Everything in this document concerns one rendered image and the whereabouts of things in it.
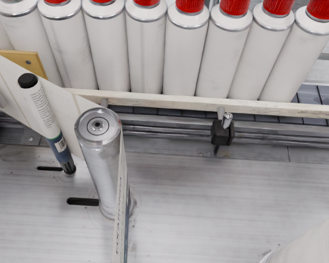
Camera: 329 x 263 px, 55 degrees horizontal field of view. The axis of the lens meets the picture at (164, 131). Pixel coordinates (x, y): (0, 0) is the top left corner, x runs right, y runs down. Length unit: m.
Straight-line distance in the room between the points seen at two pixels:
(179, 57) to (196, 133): 0.15
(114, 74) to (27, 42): 0.12
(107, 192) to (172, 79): 0.19
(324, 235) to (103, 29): 0.32
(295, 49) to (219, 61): 0.10
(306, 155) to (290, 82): 0.15
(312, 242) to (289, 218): 0.17
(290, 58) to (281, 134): 0.14
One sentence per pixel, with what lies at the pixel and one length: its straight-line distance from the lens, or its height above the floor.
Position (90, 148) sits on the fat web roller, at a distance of 0.26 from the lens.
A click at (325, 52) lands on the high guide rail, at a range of 0.54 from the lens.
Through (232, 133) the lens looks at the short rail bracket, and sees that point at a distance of 0.44.
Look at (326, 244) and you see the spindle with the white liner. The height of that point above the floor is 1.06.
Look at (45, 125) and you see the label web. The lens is 0.35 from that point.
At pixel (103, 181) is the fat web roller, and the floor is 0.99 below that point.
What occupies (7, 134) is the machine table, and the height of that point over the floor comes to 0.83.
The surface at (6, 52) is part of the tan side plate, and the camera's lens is 0.47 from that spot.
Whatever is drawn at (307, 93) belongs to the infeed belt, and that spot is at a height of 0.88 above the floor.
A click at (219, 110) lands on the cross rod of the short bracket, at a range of 0.47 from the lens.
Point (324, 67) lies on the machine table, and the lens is 0.72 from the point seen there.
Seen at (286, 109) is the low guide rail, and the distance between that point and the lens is 0.50.
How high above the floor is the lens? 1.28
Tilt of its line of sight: 58 degrees down
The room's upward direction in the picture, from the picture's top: 5 degrees clockwise
